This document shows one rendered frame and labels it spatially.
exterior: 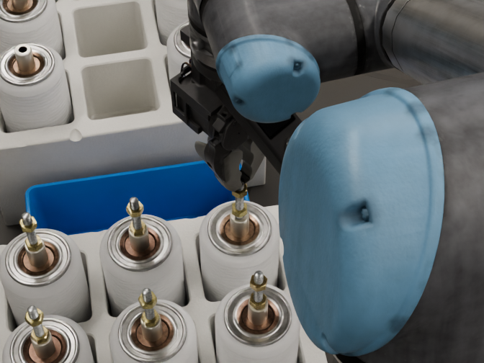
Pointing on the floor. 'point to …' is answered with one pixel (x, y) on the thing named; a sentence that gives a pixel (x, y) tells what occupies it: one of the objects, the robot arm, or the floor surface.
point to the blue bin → (151, 191)
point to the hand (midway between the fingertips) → (243, 182)
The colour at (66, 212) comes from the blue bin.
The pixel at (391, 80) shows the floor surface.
